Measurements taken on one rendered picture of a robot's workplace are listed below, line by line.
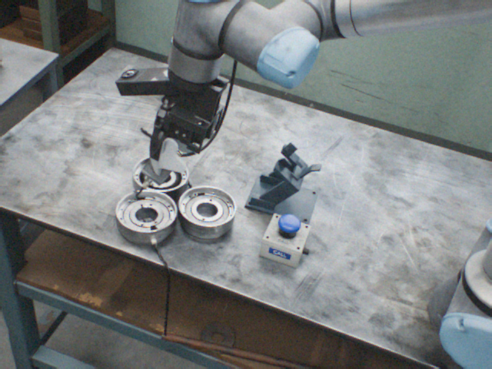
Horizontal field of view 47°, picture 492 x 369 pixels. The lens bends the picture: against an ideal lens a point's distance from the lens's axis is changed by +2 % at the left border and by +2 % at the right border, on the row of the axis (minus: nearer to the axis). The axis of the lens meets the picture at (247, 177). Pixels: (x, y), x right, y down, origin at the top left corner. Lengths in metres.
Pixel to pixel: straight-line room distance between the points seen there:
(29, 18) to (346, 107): 1.46
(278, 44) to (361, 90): 1.97
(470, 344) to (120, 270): 0.77
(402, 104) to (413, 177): 1.41
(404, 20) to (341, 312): 0.47
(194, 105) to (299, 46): 0.22
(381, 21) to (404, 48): 1.78
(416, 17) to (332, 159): 0.56
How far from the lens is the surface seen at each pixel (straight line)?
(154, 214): 1.03
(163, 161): 0.91
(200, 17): 0.74
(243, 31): 0.72
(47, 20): 2.51
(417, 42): 2.53
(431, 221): 1.18
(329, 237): 1.07
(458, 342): 0.79
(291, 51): 0.70
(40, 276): 1.30
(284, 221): 0.97
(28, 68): 1.69
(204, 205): 1.05
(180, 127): 0.86
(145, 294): 1.25
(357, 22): 0.78
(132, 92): 0.88
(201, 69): 0.78
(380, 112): 2.70
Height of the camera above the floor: 1.55
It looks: 41 degrees down
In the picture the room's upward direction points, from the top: 10 degrees clockwise
